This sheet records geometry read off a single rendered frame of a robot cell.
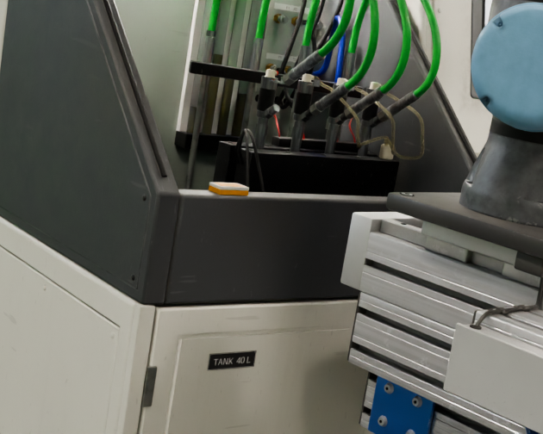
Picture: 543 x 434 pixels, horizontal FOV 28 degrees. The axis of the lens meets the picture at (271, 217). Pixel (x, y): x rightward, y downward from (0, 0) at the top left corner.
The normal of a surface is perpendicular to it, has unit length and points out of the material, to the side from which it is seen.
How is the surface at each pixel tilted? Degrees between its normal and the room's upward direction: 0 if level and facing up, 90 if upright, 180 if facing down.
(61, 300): 90
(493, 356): 90
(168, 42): 90
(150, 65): 90
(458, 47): 76
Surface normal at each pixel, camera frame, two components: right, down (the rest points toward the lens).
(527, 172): -0.29, -0.18
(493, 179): -0.67, -0.29
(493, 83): -0.36, 0.25
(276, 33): 0.58, 0.25
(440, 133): -0.79, -0.01
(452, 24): 0.61, 0.00
